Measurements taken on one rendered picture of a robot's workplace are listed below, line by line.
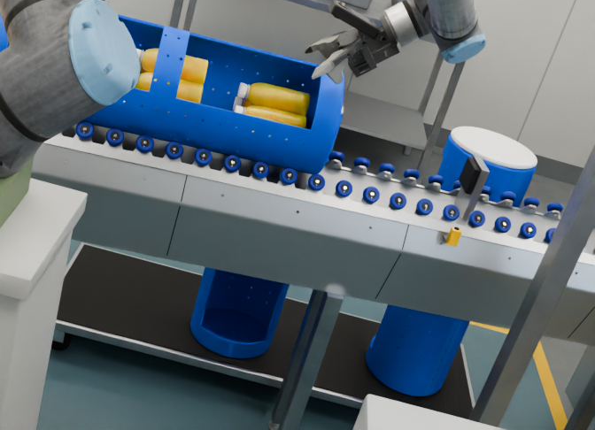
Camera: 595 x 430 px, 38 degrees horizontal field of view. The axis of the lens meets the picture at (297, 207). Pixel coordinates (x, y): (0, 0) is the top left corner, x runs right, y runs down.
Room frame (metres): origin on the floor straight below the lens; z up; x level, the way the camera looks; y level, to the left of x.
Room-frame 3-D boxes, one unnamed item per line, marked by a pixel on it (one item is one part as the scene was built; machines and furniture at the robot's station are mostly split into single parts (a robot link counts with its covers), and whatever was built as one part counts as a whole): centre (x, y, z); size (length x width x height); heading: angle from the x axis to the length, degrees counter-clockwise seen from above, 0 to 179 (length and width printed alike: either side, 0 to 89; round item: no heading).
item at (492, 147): (2.61, -0.53, 1.03); 0.28 x 0.28 x 0.01
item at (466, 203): (2.27, -0.44, 1.00); 0.10 x 0.04 x 0.15; 11
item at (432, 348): (2.61, -0.53, 0.59); 0.28 x 0.28 x 0.88
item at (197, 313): (2.51, 0.09, 0.59); 0.28 x 0.28 x 0.88
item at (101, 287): (2.60, -0.03, 0.08); 1.50 x 0.52 x 0.15; 94
